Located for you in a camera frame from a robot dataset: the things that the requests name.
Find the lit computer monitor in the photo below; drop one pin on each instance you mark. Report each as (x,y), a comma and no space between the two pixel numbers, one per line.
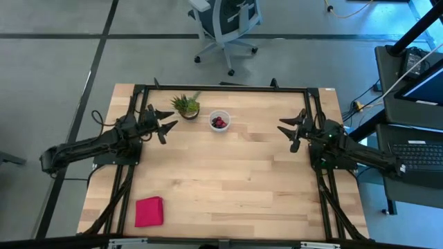
(425,88)

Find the potted succulent plant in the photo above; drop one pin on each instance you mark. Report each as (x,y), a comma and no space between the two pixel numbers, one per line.
(187,107)

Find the red folded cloth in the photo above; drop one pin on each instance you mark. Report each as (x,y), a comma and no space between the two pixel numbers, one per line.
(149,211)

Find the red strawberry with green leaves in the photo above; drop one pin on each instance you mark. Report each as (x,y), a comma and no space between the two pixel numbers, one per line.
(223,124)

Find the black power adapter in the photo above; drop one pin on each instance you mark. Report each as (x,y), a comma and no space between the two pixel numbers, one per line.
(412,62)

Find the clear plastic tupperware container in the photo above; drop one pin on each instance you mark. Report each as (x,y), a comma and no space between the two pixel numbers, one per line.
(212,113)

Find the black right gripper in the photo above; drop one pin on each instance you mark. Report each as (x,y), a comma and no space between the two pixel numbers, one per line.
(304,129)

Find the black work desk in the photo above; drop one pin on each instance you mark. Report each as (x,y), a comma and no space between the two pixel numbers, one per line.
(391,114)
(408,193)

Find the black laptop keyboard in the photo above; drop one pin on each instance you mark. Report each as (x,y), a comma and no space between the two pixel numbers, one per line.
(418,155)

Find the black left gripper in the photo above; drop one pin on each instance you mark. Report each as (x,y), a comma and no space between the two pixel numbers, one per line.
(150,122)

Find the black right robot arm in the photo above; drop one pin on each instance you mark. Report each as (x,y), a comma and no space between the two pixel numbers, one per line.
(363,154)

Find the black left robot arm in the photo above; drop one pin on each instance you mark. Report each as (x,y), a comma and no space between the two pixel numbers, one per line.
(86,147)

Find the yellow power strip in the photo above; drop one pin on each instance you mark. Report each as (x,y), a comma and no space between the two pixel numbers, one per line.
(358,105)

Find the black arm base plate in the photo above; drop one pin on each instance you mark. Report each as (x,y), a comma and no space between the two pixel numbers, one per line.
(104,159)
(346,165)

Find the black support pole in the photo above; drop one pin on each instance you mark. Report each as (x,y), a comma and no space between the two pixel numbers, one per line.
(415,31)

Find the black rig crossbar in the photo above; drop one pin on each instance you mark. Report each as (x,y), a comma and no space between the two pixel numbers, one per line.
(52,242)

